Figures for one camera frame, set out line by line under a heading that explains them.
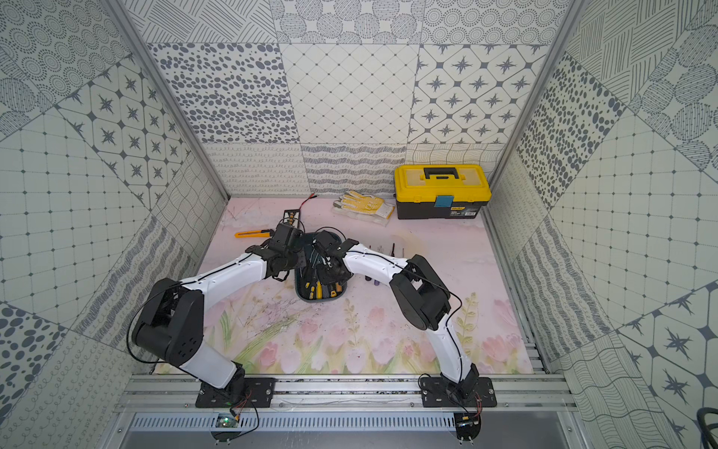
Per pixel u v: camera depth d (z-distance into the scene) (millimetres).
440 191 1011
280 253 697
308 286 901
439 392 732
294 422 703
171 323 451
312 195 1227
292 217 1138
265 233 1080
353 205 1185
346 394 750
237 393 664
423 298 530
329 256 649
